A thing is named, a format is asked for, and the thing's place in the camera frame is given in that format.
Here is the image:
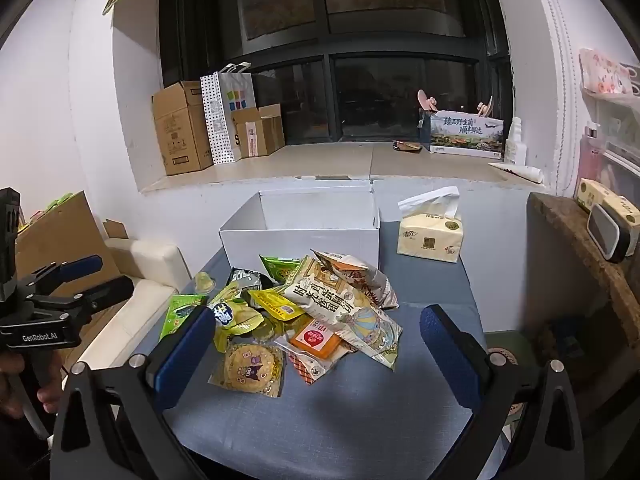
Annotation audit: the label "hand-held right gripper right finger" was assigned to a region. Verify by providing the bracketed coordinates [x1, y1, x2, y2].
[419, 304, 587, 480]

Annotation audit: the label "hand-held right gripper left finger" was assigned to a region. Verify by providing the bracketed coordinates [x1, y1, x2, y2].
[50, 304, 217, 480]

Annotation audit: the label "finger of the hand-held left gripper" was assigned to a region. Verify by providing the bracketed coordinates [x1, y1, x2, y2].
[17, 255, 104, 295]
[25, 276, 137, 325]

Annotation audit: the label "green seaweed packet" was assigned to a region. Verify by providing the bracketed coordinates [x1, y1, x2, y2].
[159, 293, 209, 344]

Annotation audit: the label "yellow-green chips bag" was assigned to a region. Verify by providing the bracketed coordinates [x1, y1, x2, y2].
[207, 284, 266, 354]

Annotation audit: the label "yellow snack packet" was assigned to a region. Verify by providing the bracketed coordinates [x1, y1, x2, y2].
[247, 287, 307, 322]

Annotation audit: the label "beige orange chips bag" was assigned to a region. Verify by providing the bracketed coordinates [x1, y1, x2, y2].
[310, 248, 400, 310]

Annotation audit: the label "light green snack packet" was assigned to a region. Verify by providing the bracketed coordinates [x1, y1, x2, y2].
[259, 254, 304, 284]

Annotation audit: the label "white cardboard box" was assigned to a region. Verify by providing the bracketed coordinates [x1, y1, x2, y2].
[219, 190, 382, 281]

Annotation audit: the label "person's left hand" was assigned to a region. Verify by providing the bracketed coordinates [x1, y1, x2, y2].
[0, 352, 65, 418]

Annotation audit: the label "large flat cardboard box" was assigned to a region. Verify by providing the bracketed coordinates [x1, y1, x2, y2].
[14, 190, 122, 356]

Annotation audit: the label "cream sofa cushion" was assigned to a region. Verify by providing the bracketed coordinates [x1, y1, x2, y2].
[75, 237, 192, 378]

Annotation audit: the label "small cardboard piece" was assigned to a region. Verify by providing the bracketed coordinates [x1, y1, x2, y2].
[102, 218, 129, 241]

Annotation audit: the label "green floor mat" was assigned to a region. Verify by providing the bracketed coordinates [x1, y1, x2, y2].
[482, 330, 543, 361]

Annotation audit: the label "round patterned pad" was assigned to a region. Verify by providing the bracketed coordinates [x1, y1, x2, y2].
[486, 347, 522, 418]

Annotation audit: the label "green packaged goods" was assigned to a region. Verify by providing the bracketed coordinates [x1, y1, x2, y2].
[29, 199, 68, 218]

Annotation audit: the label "round cartoon cookie packet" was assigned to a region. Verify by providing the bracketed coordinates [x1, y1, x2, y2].
[208, 341, 287, 399]

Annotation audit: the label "dark green snack packet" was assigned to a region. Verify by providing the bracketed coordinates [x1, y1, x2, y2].
[228, 267, 274, 292]

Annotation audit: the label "yellow tissue pack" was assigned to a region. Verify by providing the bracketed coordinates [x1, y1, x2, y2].
[396, 186, 464, 264]

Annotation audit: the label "red checkered snack packet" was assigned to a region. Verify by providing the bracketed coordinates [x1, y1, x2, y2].
[287, 350, 347, 386]

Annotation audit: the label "tall brown cardboard box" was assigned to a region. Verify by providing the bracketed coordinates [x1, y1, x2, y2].
[152, 80, 214, 177]

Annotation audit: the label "white tube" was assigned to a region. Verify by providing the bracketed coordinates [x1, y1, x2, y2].
[488, 160, 544, 184]

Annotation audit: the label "white rounded device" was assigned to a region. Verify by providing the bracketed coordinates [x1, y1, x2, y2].
[585, 203, 640, 264]

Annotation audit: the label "dotted white paper bag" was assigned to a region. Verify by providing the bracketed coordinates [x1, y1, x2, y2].
[200, 62, 257, 166]

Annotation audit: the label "cream printed tissue pack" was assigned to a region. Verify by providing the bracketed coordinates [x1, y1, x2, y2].
[573, 178, 640, 222]

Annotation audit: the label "small open cardboard box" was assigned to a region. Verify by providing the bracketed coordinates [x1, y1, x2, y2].
[230, 103, 286, 159]

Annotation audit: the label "white plastic bottle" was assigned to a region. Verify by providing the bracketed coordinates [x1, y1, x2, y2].
[503, 117, 527, 166]

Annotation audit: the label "landscape printed box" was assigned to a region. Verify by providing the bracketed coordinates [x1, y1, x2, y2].
[429, 109, 505, 161]

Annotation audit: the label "blue bag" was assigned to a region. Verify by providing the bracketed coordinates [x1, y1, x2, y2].
[418, 108, 433, 149]

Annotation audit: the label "pink floral pouch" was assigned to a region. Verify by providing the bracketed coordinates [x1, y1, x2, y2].
[578, 48, 640, 96]

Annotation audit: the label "dark window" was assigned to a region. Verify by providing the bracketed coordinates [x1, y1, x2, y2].
[158, 0, 514, 145]

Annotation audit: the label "white wall rack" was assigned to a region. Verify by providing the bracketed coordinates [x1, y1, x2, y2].
[580, 82, 640, 183]

